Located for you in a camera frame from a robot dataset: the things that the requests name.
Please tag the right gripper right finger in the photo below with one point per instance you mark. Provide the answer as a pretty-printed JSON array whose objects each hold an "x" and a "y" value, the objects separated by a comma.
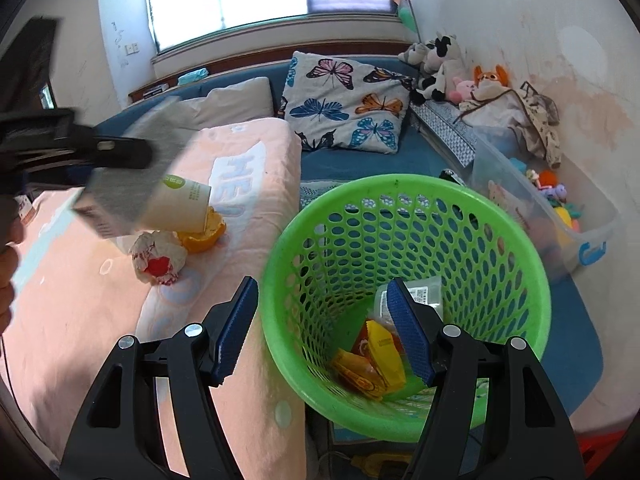
[{"x": 527, "y": 434}]

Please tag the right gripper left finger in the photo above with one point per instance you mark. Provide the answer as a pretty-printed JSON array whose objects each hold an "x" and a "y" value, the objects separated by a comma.
[{"x": 153, "y": 397}]

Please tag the white paper cup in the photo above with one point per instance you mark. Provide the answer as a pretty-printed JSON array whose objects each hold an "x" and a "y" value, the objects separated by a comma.
[{"x": 176, "y": 204}]

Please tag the person's left hand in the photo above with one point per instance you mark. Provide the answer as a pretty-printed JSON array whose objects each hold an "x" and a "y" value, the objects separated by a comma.
[{"x": 8, "y": 265}]

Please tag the red plastic stool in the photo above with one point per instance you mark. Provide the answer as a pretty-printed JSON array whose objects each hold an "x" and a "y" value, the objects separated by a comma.
[{"x": 596, "y": 449}]

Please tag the beige pillow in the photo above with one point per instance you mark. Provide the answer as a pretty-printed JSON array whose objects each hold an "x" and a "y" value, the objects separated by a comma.
[{"x": 247, "y": 100}]

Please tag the pink blanket with letters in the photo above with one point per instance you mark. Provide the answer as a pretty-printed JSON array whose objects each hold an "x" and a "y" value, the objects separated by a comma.
[{"x": 76, "y": 294}]

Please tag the crumpled white red tissue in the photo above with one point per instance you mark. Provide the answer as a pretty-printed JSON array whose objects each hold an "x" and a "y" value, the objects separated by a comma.
[{"x": 158, "y": 257}]

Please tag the yellow snack wrapper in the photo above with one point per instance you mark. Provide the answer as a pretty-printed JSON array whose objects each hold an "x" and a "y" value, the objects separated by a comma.
[{"x": 374, "y": 367}]

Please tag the clear plastic container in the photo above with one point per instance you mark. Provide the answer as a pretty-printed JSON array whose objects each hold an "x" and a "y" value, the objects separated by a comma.
[{"x": 424, "y": 291}]

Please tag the orange fruit peel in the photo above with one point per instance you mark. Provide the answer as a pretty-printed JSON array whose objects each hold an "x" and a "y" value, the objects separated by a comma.
[{"x": 195, "y": 243}]

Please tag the clear plastic toy bin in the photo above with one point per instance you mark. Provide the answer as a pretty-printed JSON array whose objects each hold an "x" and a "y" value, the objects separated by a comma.
[{"x": 569, "y": 226}]

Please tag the green plastic mesh basket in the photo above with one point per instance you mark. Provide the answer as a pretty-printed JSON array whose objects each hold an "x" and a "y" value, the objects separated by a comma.
[{"x": 421, "y": 256}]

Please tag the grey patterned cloth strip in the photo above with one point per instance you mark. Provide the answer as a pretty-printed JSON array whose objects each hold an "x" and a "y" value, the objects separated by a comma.
[{"x": 311, "y": 190}]

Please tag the black remote control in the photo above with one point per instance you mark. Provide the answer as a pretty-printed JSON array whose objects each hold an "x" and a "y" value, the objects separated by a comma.
[{"x": 450, "y": 175}]

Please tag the butterfly print pillow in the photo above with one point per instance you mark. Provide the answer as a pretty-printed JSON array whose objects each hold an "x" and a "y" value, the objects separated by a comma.
[{"x": 339, "y": 103}]

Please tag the grey patterned long cushion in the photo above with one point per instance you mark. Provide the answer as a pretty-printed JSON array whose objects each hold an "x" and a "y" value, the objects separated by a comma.
[{"x": 442, "y": 120}]

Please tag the pink pig plush toy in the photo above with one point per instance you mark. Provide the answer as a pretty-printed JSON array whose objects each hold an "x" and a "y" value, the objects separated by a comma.
[{"x": 460, "y": 90}]

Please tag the orange fox plush toy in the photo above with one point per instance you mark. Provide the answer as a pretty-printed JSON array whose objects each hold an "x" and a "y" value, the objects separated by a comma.
[{"x": 490, "y": 80}]

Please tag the cow plush toy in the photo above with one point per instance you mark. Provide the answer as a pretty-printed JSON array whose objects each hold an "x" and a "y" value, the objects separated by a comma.
[{"x": 443, "y": 63}]

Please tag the grey plush toy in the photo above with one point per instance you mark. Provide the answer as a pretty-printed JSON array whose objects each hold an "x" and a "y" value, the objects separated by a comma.
[{"x": 416, "y": 54}]

